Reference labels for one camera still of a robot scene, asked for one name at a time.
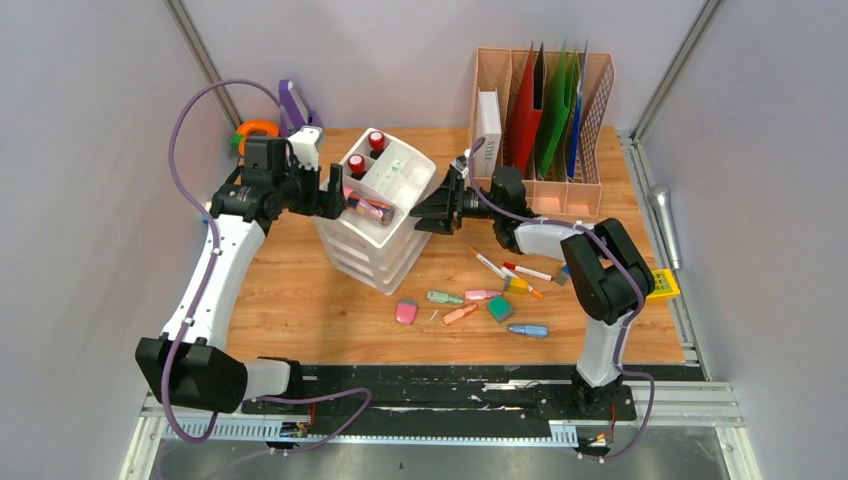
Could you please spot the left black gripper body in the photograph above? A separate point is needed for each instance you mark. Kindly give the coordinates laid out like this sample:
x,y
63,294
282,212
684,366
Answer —
x,y
304,193

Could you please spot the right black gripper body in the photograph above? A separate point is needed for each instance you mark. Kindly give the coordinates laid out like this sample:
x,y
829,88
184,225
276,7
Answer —
x,y
470,204

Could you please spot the red black stamp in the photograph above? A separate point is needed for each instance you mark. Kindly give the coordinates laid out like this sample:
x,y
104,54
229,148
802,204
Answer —
x,y
357,166

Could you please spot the pink highlighter pack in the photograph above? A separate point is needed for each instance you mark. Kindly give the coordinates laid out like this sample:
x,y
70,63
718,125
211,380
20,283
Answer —
x,y
380,212

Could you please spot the white plastic drawer unit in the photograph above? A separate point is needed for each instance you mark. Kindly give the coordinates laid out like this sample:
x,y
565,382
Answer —
x,y
374,240

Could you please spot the red round stamp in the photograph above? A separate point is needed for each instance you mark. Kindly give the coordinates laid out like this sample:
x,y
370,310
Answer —
x,y
377,143

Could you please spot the green mini highlighter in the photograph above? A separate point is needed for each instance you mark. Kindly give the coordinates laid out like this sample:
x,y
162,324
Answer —
x,y
444,298

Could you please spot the pink mini highlighter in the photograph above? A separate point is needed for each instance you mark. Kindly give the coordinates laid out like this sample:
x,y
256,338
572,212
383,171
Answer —
x,y
481,294

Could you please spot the white hardcover book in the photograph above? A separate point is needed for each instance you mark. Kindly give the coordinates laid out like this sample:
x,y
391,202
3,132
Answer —
x,y
487,125

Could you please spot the red folder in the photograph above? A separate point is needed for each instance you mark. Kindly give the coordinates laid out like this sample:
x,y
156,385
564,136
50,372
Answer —
x,y
527,109

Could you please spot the pink plastic file organizer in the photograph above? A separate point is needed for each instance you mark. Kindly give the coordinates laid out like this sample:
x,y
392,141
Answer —
x,y
498,69

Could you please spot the green folder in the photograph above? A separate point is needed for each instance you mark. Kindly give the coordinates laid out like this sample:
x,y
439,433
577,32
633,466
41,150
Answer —
x,y
558,103

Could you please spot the blue folder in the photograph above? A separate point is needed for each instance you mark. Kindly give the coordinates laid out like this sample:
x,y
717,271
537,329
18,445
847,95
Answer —
x,y
572,146

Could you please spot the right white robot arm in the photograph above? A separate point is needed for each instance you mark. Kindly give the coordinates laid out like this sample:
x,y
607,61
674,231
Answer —
x,y
610,277

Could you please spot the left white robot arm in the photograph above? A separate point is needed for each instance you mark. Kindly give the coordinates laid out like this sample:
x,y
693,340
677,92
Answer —
x,y
187,365

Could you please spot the orange tape dispenser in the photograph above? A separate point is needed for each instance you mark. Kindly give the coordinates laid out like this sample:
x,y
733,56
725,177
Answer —
x,y
252,127

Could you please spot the red cap white marker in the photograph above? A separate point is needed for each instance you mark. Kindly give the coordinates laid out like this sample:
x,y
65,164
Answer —
x,y
527,271

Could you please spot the yellow mini highlighter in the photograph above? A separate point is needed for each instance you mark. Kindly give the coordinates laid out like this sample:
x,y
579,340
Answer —
x,y
515,285

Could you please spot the orange mini highlighter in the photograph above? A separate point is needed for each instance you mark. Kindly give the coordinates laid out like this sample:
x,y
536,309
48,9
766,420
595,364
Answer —
x,y
459,313

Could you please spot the pink eraser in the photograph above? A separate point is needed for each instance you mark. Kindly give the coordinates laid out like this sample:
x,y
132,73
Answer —
x,y
406,311

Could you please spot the teal eraser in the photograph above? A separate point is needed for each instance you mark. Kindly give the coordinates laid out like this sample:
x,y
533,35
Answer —
x,y
500,309

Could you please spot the blue grey eraser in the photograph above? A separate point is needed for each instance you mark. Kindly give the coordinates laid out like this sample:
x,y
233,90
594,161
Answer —
x,y
563,275

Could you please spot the blue mini highlighter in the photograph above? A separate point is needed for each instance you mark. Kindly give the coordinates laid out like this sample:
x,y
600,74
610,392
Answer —
x,y
529,330

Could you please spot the yellow small crate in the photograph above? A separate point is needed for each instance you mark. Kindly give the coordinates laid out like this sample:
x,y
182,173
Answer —
x,y
665,285

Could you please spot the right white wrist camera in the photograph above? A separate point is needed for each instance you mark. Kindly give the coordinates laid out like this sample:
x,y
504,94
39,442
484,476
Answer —
x,y
461,164

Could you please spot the purple object at wall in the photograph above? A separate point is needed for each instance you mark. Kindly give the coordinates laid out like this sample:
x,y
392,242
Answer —
x,y
295,111

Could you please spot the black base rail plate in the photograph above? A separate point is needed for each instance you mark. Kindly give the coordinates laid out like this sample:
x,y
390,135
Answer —
x,y
486,401

